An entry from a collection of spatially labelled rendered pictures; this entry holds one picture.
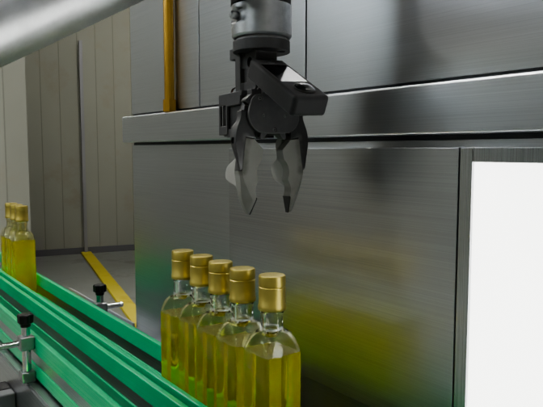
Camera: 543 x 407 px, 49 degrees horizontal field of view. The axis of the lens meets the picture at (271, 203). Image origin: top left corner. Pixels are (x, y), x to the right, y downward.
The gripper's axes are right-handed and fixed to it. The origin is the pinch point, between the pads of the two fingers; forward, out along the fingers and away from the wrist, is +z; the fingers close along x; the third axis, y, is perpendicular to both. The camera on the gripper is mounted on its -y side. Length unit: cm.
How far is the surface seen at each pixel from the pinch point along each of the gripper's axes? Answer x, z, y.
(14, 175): -46, 5, 511
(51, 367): 18, 31, 45
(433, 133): -14.0, -8.3, -13.3
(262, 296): 1.6, 11.4, -0.3
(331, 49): -14.2, -21.1, 6.4
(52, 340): 13, 33, 71
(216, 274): 2.6, 10.2, 10.6
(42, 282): 7, 28, 111
